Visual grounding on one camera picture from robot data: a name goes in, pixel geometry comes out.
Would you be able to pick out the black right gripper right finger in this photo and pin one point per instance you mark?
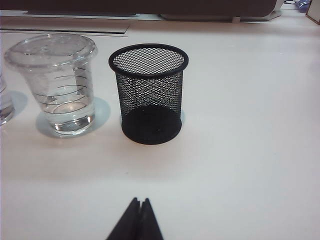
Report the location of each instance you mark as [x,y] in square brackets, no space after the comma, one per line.
[150,225]

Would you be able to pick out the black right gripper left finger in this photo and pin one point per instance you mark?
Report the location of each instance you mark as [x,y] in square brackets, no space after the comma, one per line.
[127,225]

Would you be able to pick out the small clear plastic cup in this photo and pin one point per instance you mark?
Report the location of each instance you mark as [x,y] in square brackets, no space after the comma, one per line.
[65,100]

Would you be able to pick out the medium clear cup with label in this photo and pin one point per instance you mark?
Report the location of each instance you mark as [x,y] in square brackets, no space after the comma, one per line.
[5,105]

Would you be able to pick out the black mesh pen holder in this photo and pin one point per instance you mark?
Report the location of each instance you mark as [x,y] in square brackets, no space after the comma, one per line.
[150,132]

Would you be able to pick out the brown desk partition panel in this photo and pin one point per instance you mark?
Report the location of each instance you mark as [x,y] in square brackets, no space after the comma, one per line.
[125,5]

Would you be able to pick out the beige cardboard box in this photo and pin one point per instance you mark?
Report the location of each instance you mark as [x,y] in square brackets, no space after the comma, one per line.
[314,12]

